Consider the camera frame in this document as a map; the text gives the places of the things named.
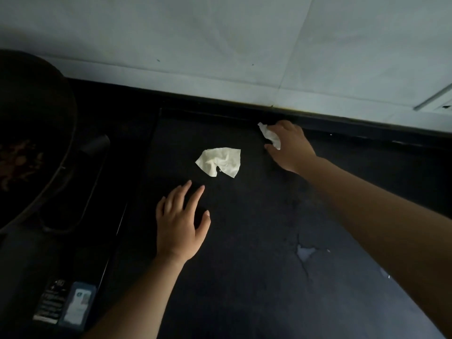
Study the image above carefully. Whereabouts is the black wok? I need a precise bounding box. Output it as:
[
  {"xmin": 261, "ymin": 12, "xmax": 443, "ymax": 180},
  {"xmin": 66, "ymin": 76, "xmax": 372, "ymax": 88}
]
[{"xmin": 0, "ymin": 49, "xmax": 78, "ymax": 230}]

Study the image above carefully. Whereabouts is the small white tissue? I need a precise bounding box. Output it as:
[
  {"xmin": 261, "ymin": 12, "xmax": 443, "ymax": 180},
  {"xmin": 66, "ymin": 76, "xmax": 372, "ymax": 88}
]
[{"xmin": 257, "ymin": 122, "xmax": 282, "ymax": 151}]

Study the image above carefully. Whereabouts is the black and white label sticker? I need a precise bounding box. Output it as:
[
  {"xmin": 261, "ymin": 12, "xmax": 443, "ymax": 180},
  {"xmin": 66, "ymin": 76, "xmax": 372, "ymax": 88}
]
[{"xmin": 32, "ymin": 278, "xmax": 68, "ymax": 325}]

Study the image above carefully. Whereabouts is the person's left hand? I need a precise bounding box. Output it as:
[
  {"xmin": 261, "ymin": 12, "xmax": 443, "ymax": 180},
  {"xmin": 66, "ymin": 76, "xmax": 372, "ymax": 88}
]
[{"xmin": 155, "ymin": 180, "xmax": 212, "ymax": 264}]

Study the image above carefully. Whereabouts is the black gas stove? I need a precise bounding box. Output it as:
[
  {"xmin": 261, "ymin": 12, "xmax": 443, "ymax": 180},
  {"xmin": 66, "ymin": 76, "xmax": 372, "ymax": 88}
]
[{"xmin": 0, "ymin": 78, "xmax": 161, "ymax": 339}]

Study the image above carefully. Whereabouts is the blue label sticker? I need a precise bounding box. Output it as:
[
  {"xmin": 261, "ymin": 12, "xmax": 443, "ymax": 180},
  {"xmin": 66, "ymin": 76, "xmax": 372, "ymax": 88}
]
[{"xmin": 57, "ymin": 281, "xmax": 97, "ymax": 329}]

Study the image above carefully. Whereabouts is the brown cooked food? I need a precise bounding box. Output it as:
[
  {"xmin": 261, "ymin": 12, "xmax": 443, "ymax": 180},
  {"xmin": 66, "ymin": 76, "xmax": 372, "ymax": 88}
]
[{"xmin": 0, "ymin": 139, "xmax": 45, "ymax": 192}]

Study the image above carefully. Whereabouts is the flat crumpled white tissue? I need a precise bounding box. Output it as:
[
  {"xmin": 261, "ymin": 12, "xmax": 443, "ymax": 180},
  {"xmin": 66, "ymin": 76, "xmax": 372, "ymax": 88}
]
[{"xmin": 195, "ymin": 147, "xmax": 242, "ymax": 179}]

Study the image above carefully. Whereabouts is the person's left forearm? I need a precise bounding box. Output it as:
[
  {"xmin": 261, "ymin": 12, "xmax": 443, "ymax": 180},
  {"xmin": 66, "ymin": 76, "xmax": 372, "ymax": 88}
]
[{"xmin": 82, "ymin": 256, "xmax": 186, "ymax": 339}]

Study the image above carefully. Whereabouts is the grey metal pipe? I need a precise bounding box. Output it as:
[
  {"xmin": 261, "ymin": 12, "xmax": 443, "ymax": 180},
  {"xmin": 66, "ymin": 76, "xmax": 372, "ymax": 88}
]
[{"xmin": 413, "ymin": 83, "xmax": 452, "ymax": 111}]

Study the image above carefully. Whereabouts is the person's right forearm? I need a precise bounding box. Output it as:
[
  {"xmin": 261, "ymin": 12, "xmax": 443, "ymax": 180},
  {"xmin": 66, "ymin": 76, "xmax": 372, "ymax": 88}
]
[{"xmin": 300, "ymin": 156, "xmax": 452, "ymax": 337}]

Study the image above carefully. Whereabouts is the person's right hand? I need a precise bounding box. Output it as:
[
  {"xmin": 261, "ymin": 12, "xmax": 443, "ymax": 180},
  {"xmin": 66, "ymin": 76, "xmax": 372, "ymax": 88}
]
[{"xmin": 264, "ymin": 120, "xmax": 318, "ymax": 175}]

